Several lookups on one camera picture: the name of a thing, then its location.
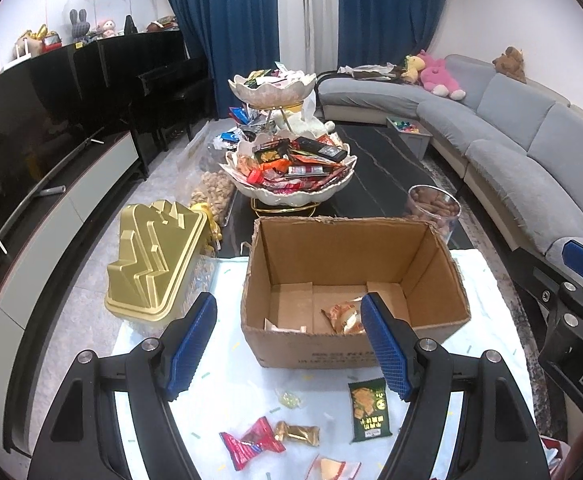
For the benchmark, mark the yellow toy figure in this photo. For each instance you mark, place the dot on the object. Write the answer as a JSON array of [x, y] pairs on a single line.
[[209, 217]]

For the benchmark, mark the grey sectional sofa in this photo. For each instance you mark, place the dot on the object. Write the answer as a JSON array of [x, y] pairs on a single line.
[[511, 160]]

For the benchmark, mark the red white snack packet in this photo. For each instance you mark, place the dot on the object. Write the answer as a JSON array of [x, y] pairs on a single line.
[[551, 452]]

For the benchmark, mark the small white lotus bowl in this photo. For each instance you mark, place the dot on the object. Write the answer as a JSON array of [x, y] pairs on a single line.
[[271, 94]]

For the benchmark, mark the large pile of snack packets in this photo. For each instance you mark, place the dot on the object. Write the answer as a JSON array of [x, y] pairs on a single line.
[[296, 160]]

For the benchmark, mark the scattered loose snack packets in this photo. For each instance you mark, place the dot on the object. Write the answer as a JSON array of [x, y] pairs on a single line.
[[234, 130]]

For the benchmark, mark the grey storage box of toys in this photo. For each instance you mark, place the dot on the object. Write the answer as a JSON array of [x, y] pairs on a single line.
[[414, 137]]

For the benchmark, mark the light blue tablecloth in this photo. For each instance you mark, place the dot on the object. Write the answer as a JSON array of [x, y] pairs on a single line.
[[231, 390]]

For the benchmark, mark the yellow candy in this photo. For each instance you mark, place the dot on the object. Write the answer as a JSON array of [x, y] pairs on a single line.
[[290, 399]]

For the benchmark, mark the brown plush toy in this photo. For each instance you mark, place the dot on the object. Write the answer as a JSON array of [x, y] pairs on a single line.
[[510, 62]]

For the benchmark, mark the grey television cabinet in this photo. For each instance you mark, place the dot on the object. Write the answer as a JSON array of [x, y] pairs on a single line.
[[71, 220]]

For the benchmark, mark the gold candy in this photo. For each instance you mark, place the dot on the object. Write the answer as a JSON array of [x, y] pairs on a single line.
[[297, 433]]

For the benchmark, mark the white brown cloth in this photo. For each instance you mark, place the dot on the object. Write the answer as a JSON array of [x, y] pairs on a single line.
[[371, 71]]

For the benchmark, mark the gold snack packet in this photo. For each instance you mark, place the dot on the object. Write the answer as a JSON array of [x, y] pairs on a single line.
[[344, 317]]

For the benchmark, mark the black metronome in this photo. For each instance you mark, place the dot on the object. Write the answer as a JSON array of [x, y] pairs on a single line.
[[130, 26]]

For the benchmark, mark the green snack packet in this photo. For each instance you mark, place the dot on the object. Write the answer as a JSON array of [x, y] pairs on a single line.
[[367, 410]]

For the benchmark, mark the brown cardboard box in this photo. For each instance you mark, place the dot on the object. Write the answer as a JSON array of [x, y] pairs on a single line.
[[291, 255]]

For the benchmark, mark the brown bag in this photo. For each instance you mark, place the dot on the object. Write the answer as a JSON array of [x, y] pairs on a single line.
[[161, 23]]

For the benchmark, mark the yellow plush toy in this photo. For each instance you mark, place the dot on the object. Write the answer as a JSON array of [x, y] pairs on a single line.
[[411, 66]]

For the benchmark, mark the bag of peanuts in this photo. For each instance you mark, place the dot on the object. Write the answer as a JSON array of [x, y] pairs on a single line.
[[214, 192]]

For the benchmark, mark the pink doll plush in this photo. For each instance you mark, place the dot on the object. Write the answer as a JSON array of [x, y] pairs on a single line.
[[106, 28]]

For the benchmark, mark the black marble coffee table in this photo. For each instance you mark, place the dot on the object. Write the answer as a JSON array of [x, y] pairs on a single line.
[[386, 175]]

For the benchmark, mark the pink plush toy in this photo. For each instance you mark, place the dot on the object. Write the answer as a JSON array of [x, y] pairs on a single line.
[[439, 72]]

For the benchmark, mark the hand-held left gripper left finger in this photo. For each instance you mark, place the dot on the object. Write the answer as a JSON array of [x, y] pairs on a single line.
[[191, 350]]

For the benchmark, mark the white plastic bag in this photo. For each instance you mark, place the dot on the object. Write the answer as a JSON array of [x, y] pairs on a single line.
[[296, 120]]

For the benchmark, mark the grey bunny plush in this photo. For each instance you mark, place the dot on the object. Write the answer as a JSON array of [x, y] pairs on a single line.
[[78, 27]]

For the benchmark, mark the grey remote control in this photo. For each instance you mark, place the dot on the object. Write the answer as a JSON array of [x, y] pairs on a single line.
[[54, 190]]

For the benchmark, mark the blue curtain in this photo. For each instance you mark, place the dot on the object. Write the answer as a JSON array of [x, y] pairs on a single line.
[[221, 25], [391, 5]]

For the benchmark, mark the orange white snack packet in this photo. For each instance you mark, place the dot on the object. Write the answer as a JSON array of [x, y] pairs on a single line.
[[334, 467]]

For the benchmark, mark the clear round jar of nuts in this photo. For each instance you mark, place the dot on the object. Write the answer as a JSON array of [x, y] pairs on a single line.
[[434, 207]]

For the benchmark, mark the clear jar with gold lid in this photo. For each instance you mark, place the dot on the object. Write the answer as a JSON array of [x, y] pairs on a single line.
[[151, 260]]

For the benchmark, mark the gold balloon decoration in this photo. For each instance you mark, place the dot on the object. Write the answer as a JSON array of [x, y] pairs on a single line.
[[39, 40]]

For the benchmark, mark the white sheer curtain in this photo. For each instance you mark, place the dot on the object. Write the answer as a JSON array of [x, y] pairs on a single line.
[[311, 10]]

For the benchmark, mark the patterned grey rug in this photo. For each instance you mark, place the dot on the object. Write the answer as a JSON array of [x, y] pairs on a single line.
[[501, 270]]

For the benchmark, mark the black curved television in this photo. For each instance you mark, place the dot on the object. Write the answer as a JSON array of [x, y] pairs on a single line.
[[21, 135]]

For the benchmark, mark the gold metal bowl stand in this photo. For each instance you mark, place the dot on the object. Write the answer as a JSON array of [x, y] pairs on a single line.
[[281, 209]]

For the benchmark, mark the black piano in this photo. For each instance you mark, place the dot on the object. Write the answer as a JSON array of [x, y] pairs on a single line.
[[156, 75]]

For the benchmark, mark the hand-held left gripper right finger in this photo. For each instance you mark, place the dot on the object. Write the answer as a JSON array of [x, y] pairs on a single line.
[[386, 350]]

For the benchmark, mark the small pile of snack packets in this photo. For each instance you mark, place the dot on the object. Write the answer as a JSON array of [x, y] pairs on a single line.
[[266, 76]]

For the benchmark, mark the large white lotus bowl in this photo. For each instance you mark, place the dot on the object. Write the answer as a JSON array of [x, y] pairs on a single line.
[[281, 197]]

